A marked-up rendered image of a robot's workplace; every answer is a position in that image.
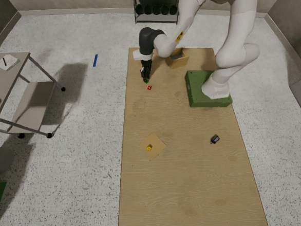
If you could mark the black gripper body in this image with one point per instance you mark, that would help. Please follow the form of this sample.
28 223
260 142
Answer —
145 63

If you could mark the tan flat mat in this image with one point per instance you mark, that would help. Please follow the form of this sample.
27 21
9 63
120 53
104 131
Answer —
155 143

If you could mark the small wooden crate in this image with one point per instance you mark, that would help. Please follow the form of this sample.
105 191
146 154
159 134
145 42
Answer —
177 59

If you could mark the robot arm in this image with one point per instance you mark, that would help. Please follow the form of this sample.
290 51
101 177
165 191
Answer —
232 56

